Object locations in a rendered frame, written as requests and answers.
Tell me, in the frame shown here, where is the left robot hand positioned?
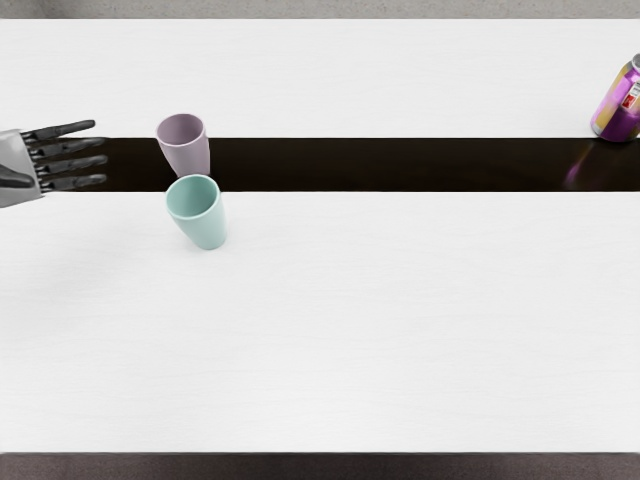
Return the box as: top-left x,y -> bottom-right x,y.
0,119 -> 109,210

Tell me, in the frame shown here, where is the mint green cup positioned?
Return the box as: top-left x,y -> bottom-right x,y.
165,174 -> 229,251

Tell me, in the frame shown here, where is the lilac cup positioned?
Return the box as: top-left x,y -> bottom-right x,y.
154,113 -> 212,178

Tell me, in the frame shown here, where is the purple drink can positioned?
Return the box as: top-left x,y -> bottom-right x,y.
590,52 -> 640,144

